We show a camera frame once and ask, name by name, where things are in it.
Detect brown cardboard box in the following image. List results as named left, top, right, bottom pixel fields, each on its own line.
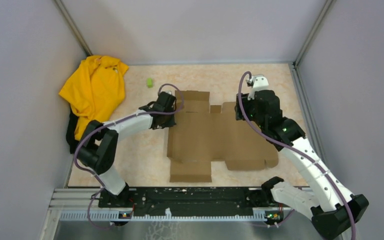
left=166, top=90, right=279, bottom=183

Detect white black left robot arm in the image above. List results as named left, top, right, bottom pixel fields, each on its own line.
left=74, top=91, right=178, bottom=207

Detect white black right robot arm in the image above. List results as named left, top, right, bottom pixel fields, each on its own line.
left=235, top=90, right=369, bottom=240

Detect small green block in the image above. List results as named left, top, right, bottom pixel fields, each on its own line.
left=146, top=77, right=154, bottom=88

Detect yellow jacket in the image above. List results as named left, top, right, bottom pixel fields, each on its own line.
left=58, top=55, right=129, bottom=141

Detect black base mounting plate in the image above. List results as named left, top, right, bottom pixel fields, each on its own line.
left=98, top=187, right=285, bottom=219

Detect black cloth under jacket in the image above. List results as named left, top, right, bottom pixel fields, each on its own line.
left=65, top=109, right=79, bottom=155

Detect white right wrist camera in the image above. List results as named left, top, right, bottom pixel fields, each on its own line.
left=246, top=74, right=269, bottom=100

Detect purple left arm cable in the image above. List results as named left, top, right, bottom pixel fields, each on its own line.
left=73, top=83, right=185, bottom=231

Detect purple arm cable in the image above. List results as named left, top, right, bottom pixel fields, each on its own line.
left=73, top=83, right=185, bottom=231
left=237, top=71, right=357, bottom=240

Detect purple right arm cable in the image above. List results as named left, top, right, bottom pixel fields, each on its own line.
left=237, top=71, right=357, bottom=240

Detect aluminium front frame rail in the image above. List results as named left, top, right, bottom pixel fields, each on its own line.
left=49, top=187, right=290, bottom=224

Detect aluminium corner post left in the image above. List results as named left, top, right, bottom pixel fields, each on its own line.
left=52, top=0, right=93, bottom=57

